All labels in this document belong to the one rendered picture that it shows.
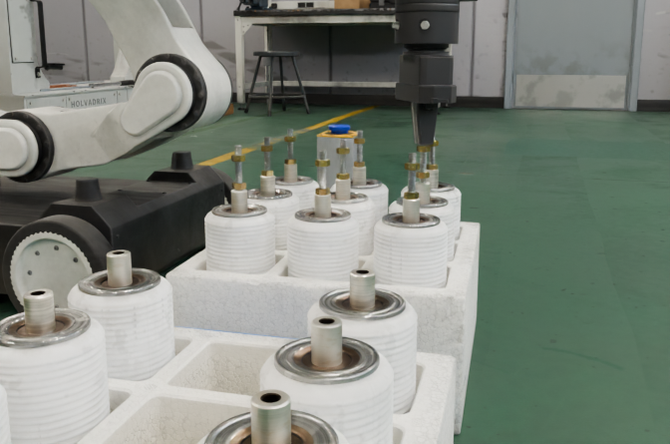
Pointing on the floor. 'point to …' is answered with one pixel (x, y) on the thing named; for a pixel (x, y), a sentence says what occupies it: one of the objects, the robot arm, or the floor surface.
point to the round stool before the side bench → (280, 80)
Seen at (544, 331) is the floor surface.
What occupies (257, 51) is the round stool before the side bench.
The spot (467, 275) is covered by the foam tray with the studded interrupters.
